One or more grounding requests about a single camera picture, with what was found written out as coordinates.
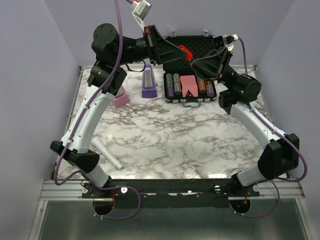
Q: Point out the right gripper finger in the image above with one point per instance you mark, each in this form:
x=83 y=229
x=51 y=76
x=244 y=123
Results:
x=206 y=70
x=212 y=59

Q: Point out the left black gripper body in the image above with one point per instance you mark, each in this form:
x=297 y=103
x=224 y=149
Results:
x=153 y=50

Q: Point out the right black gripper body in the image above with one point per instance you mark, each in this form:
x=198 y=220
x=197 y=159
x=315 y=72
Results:
x=221 y=75

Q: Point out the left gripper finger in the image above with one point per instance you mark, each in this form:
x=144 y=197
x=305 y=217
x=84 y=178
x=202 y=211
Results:
x=169 y=55
x=158 y=42

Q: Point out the red key fob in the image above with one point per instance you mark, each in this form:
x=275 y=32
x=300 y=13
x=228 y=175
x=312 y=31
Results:
x=189 y=54

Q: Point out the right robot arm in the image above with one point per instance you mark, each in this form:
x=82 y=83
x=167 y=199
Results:
x=280 y=150

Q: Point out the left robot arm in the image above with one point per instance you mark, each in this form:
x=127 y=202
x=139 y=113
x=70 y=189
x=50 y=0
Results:
x=112 y=50

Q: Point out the pink playing card deck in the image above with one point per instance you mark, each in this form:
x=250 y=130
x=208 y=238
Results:
x=189 y=86

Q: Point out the black poker chip case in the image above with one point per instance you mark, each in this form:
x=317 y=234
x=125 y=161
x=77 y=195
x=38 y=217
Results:
x=200 y=46

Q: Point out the purple metronome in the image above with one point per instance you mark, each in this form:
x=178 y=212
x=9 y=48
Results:
x=148 y=86

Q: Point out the pink metronome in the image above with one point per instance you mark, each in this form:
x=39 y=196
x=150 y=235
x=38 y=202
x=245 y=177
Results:
x=121 y=98

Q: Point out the white microphone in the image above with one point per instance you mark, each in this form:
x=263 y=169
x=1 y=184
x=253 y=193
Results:
x=97 y=143

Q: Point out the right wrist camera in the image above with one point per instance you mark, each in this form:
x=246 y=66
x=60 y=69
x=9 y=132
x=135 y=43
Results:
x=224 y=41

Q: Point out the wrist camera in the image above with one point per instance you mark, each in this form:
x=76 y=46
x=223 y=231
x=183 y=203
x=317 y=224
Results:
x=140 y=9
x=224 y=41

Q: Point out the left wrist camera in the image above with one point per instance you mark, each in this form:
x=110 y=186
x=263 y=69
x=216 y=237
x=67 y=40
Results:
x=140 y=9

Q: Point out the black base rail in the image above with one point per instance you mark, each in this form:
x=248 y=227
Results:
x=168 y=193

